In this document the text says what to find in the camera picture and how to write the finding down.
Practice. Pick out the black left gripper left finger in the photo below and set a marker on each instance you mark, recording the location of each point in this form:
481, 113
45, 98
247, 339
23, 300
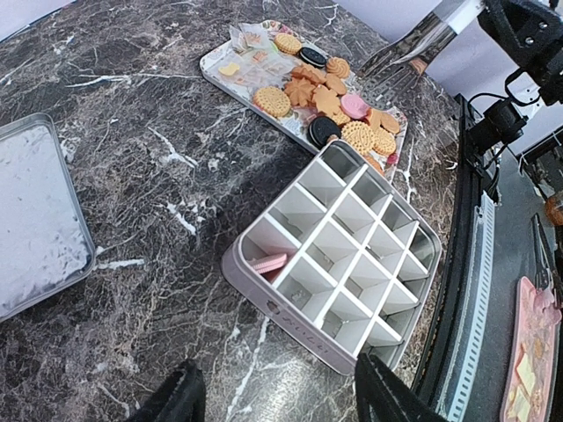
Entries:
181, 397

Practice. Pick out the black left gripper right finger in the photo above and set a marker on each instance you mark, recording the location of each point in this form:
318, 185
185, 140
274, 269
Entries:
382, 396

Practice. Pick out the silver divided cookie tin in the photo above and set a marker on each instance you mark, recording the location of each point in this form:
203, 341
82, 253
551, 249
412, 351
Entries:
361, 261

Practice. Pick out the orange cookie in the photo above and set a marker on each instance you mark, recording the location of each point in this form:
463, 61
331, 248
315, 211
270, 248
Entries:
268, 263

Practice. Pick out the pink round cookie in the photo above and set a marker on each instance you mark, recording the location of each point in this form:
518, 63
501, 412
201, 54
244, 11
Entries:
354, 106

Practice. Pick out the silver metal tongs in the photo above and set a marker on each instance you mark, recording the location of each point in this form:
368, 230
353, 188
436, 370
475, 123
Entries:
398, 67

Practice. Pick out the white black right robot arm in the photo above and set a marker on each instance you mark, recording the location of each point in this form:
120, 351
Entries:
530, 33

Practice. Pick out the pink tray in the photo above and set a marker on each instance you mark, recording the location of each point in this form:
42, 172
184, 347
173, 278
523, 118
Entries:
528, 389

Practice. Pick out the silver tin lid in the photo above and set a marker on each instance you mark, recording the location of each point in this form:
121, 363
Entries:
46, 245

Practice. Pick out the black chocolate sandwich cookie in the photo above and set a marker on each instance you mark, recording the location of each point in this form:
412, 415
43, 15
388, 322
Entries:
322, 130

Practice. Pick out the tan sandwich biscuit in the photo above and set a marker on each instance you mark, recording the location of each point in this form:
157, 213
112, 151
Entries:
273, 101

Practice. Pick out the floral cookie tray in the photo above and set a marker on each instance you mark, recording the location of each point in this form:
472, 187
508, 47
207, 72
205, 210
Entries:
265, 54

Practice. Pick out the white slotted cable duct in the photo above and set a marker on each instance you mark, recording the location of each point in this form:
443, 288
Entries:
467, 345

